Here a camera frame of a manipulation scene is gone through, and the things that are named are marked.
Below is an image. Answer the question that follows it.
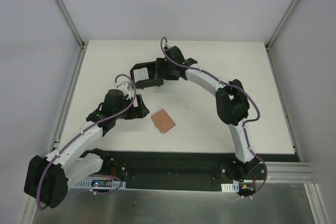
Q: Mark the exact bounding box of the tan leather card holder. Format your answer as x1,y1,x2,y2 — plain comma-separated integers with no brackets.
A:
151,109,176,134

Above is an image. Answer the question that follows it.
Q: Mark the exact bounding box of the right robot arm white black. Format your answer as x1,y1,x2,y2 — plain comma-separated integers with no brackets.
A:
161,45,260,182

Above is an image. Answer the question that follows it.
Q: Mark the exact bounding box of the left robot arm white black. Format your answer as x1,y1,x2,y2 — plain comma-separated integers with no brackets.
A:
24,89,149,210

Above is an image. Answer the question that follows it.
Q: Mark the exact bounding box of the black card tray box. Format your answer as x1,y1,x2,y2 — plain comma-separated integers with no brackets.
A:
130,61,164,89

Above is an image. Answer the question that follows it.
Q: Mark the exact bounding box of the white cards stack in tray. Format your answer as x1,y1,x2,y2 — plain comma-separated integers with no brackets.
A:
133,68,150,82

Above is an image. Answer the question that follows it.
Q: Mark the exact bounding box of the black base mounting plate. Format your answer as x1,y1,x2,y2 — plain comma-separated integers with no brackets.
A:
78,150,266,190

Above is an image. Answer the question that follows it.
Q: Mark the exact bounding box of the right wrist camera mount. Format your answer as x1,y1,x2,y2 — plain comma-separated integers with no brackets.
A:
163,44,174,51

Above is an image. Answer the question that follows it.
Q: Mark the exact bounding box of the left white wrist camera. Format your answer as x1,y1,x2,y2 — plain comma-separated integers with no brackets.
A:
114,81,132,100

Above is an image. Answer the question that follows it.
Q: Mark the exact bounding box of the left table side rail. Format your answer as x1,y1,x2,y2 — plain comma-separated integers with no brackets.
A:
49,44,87,152

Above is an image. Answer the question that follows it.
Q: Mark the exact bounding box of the left white cable duct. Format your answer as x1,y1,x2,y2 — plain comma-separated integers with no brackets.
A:
72,179,126,190

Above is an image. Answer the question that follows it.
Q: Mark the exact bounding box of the white cable duct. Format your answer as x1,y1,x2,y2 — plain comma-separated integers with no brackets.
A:
221,183,239,193
72,179,126,190

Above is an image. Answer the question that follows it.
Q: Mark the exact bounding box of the left aluminium frame post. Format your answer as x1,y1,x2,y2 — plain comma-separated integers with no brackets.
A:
54,0,86,49

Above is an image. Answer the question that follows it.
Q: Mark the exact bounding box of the aluminium frame post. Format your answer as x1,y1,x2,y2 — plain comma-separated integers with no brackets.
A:
54,0,86,49
265,0,301,51

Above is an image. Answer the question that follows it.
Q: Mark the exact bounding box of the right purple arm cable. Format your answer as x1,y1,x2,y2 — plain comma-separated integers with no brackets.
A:
160,36,268,198

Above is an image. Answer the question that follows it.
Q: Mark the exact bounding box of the right white cable duct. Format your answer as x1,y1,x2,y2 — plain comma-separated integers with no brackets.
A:
221,183,239,193

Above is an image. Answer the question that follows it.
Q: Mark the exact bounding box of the aluminium cross rail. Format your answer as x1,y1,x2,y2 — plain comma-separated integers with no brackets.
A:
266,162,317,184

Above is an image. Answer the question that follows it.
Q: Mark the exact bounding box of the right aluminium frame post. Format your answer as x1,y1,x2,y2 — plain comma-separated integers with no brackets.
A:
265,0,301,51

